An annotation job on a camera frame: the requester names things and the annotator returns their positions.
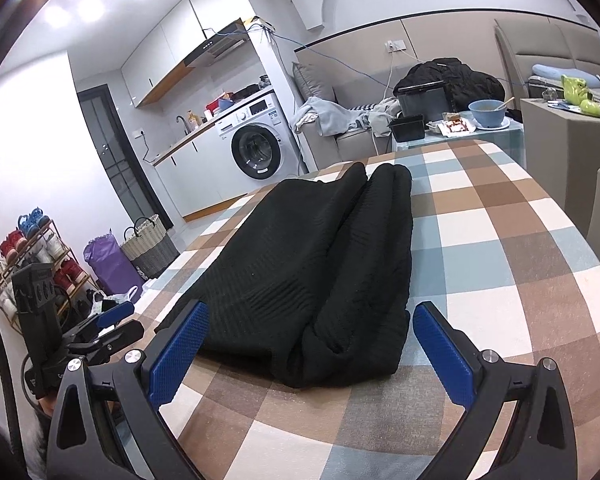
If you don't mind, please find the grey cabinet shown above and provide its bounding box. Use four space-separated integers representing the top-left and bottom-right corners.
520 97 600 221

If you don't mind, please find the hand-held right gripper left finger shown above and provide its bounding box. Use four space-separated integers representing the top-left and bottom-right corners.
45 300 211 480

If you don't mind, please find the pale grey garment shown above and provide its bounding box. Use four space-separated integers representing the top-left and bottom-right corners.
367 97 403 137

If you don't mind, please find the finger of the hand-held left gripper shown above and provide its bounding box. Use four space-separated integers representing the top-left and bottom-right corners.
87 321 146 365
62 301 136 343

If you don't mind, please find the range hood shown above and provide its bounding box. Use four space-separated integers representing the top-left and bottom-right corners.
184 20 248 68

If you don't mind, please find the checkered blanket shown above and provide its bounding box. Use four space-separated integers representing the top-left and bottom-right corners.
102 139 600 480

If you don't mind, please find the black jacket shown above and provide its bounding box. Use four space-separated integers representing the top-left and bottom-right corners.
392 57 506 116

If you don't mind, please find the green plush toy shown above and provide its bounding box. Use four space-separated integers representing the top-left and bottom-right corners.
560 74 600 117

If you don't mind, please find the black knit sweater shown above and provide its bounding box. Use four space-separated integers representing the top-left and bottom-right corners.
155 162 415 390

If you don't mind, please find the woven laundry basket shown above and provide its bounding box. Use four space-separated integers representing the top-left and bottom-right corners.
120 214 181 280

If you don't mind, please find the white washing machine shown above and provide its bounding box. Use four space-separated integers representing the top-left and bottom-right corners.
214 89 307 203

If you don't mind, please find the blue bowl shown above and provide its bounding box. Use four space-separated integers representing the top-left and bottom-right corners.
467 99 506 128

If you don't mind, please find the small black plastic box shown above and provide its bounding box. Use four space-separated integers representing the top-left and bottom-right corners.
389 114 427 143

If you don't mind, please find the person's left forearm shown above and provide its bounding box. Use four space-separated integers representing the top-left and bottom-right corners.
10 400 56 480

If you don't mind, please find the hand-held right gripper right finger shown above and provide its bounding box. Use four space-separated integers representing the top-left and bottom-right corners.
412 301 576 480

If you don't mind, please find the white wall cabinet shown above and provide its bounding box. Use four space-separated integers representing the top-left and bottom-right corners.
121 0 246 108

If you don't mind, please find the grey sofa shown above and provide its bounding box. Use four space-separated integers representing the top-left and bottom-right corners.
292 62 406 171

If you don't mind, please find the light blue pillow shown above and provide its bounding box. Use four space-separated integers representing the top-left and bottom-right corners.
531 62 581 81

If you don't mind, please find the black framed glass door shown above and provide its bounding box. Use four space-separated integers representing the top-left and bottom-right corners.
77 85 173 231

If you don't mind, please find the wooden shoe rack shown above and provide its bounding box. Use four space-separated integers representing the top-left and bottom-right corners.
0 206 101 333

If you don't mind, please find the beige upholstered headboard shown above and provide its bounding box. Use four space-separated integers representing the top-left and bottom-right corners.
495 17 600 86

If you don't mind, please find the purple bag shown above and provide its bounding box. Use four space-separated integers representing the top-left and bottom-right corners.
83 232 146 297

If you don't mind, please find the large black plastic box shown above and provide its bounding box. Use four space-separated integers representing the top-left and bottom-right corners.
396 80 451 121

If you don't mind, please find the light grey hoodie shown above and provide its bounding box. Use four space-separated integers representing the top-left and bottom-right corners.
292 96 368 138

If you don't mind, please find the white plastic bag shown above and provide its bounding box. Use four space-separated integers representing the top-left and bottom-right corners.
91 285 140 317

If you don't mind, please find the white kitchen base cabinet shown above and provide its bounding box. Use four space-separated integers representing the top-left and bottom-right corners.
152 125 241 221

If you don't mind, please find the snack food tray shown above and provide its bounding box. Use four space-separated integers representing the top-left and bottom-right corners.
437 112 478 136

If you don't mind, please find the light blue side table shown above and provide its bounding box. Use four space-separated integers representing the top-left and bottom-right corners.
394 122 525 163

